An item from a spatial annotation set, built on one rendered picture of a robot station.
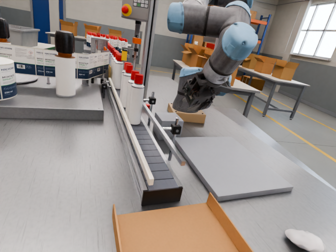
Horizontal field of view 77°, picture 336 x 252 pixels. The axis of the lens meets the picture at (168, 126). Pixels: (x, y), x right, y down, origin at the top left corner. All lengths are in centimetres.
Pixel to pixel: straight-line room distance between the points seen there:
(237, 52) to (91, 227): 51
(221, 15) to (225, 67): 14
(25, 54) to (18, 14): 829
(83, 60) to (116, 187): 89
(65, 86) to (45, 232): 75
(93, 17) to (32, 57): 763
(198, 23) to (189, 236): 52
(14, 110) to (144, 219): 72
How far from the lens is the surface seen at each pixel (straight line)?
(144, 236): 52
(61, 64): 113
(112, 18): 886
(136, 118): 87
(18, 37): 316
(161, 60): 894
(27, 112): 104
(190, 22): 62
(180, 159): 54
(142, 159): 60
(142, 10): 130
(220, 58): 56
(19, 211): 61
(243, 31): 55
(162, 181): 59
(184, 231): 55
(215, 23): 62
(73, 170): 70
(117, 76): 135
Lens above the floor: 124
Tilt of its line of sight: 23 degrees down
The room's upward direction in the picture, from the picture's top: 10 degrees clockwise
